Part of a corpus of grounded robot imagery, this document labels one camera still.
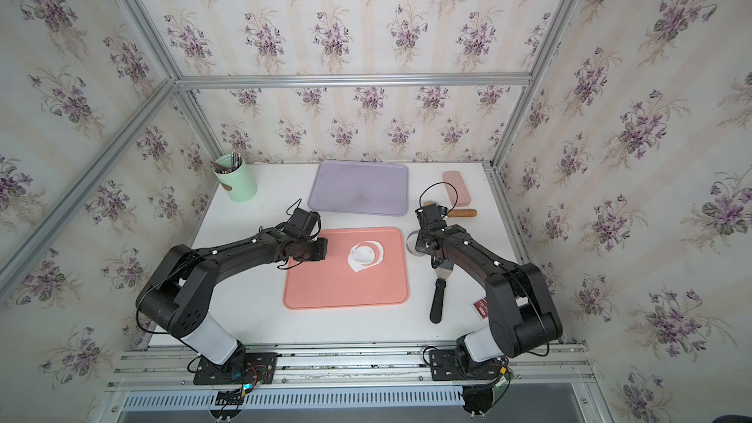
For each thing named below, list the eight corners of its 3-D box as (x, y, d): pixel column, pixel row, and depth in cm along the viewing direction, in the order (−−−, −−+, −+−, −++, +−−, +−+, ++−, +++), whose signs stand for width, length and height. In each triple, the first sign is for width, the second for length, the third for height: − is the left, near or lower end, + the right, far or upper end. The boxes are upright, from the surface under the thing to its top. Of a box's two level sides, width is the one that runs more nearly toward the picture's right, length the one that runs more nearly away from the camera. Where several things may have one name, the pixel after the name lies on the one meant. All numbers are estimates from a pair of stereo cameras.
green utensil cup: (225, 202, 110) (206, 174, 98) (234, 182, 117) (217, 153, 105) (252, 202, 110) (237, 174, 98) (260, 182, 117) (246, 153, 105)
